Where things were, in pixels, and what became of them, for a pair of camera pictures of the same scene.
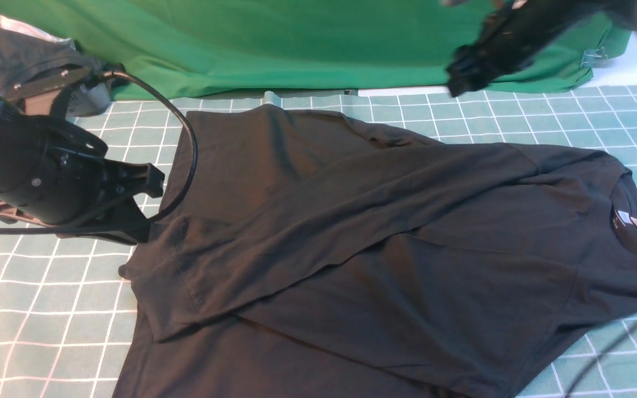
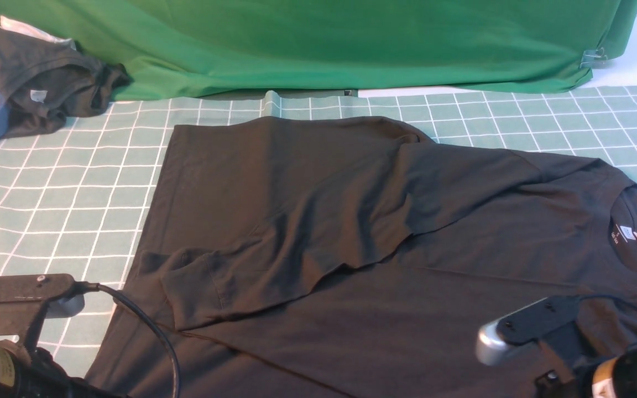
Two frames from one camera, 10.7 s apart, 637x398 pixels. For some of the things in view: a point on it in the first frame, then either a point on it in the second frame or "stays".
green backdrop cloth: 187,47 stays
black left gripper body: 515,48 -> 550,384
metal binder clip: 593,58 stays
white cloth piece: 7,23 stays
